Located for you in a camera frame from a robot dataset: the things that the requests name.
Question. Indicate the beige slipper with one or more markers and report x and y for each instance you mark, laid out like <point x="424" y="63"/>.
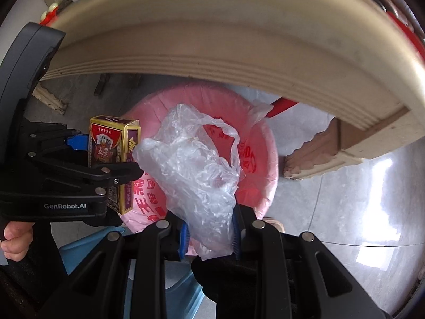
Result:
<point x="277" y="223"/>

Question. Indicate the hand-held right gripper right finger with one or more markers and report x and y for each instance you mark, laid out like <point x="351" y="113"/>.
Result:
<point x="236" y="239"/>

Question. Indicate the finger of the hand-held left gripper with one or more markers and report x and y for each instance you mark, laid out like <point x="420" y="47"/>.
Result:
<point x="77" y="142"/>
<point x="109" y="171"/>

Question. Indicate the red plastic stool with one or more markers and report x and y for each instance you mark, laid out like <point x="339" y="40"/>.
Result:
<point x="410" y="36"/>

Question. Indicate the person's left hand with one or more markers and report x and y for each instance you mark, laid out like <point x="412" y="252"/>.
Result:
<point x="15" y="242"/>

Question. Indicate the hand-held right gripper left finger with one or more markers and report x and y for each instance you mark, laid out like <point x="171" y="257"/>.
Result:
<point x="184" y="241"/>

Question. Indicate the pink trash bin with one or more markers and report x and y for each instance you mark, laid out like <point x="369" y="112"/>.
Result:
<point x="215" y="99"/>

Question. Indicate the cream round table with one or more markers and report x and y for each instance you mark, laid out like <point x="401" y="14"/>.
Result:
<point x="232" y="40"/>

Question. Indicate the clear plastic bag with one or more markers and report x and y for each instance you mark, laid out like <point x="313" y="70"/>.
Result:
<point x="192" y="172"/>

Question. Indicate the red and gold card box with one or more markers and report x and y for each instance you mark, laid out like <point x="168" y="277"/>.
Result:
<point x="106" y="139"/>

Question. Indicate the blue plastic stool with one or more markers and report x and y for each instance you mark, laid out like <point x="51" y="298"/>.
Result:
<point x="83" y="249"/>

